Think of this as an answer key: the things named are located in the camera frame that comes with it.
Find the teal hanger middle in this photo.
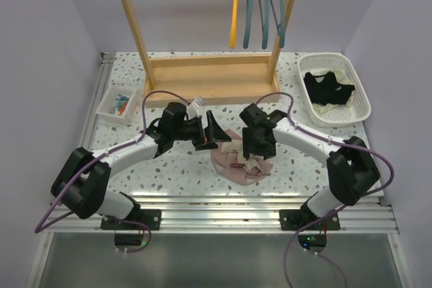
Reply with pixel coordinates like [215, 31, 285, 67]
[259, 0, 270, 49]

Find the small white tray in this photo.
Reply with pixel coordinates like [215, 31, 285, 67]
[96, 85, 141, 125]

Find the pink beige underwear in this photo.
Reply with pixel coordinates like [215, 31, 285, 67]
[210, 129, 273, 185]

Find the white plastic basket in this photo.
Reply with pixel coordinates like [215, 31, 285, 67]
[297, 53, 371, 127]

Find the wooden clothes rack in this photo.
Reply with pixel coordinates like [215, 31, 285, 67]
[121, 0, 295, 107]

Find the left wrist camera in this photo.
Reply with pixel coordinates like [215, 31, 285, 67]
[186, 96, 204, 119]

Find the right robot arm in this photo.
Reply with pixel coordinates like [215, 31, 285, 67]
[240, 104, 381, 229]

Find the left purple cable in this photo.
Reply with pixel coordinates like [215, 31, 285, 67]
[33, 90, 193, 235]

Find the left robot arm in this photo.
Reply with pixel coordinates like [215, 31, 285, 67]
[51, 102, 231, 229]

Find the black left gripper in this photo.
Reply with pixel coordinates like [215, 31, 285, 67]
[172, 111, 230, 150]

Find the aluminium rail frame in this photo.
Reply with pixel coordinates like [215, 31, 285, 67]
[45, 52, 414, 287]

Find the purple clothespin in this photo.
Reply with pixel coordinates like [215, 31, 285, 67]
[230, 163, 245, 168]

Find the teal hanger right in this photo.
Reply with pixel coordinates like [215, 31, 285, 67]
[270, 0, 286, 49]

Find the black underwear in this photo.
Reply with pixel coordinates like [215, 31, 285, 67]
[303, 71, 356, 105]

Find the yellow plastic hanger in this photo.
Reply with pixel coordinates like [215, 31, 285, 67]
[229, 0, 239, 49]

